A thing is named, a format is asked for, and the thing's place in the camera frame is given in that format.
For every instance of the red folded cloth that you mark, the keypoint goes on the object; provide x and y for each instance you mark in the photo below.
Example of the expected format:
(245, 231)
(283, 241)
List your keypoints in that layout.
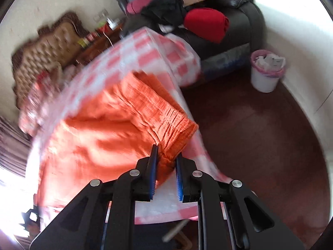
(205, 24)

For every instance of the black clothing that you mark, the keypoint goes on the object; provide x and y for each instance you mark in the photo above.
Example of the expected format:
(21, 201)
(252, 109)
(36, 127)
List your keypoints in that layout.
(164, 10)

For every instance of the white bottle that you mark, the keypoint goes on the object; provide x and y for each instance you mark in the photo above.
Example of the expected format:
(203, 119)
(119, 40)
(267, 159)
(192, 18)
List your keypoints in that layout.
(113, 23)

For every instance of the tufted brown headboard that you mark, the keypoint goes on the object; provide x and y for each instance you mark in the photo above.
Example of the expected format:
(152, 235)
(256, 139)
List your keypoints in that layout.
(44, 54)

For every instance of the brown curtain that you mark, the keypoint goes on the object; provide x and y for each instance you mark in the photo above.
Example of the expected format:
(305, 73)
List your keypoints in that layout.
(10, 145)

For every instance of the wooden nightstand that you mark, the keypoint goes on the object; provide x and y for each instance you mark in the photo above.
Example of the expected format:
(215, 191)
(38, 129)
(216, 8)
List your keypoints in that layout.
(98, 48)

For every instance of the orange towel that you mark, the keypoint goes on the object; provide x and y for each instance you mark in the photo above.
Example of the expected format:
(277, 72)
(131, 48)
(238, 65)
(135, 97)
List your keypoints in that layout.
(104, 140)

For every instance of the floral quilt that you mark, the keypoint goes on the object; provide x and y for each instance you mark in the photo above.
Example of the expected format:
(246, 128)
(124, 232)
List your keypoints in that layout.
(39, 99)

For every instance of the maroon cushion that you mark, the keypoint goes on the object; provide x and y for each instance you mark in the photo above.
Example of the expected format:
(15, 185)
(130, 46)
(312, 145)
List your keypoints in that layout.
(136, 6)

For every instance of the pink white checkered bedsheet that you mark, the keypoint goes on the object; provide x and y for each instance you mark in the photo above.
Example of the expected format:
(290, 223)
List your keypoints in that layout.
(145, 52)

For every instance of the wooden stool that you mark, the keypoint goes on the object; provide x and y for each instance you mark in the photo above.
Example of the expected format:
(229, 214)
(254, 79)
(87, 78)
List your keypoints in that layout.
(174, 231)

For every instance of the white waste bin pink liner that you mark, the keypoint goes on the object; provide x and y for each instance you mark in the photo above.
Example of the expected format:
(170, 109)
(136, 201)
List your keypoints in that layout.
(262, 80)

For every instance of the white wall socket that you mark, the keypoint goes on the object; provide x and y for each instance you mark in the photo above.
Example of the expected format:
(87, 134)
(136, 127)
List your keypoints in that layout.
(101, 15)

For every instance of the red packet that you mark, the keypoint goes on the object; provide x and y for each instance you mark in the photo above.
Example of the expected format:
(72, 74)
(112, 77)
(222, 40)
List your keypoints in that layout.
(102, 28)

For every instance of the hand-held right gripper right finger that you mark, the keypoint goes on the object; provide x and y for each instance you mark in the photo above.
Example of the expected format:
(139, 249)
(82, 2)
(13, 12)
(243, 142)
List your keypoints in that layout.
(179, 181)

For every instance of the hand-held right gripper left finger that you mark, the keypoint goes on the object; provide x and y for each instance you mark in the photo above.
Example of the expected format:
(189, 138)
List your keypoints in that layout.
(153, 173)

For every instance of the black leather armchair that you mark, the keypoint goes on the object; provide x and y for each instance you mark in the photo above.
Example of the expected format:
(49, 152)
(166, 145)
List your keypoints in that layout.
(242, 23)

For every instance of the yellow packet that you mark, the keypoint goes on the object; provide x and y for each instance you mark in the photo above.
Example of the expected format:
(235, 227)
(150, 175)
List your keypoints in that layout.
(83, 42)

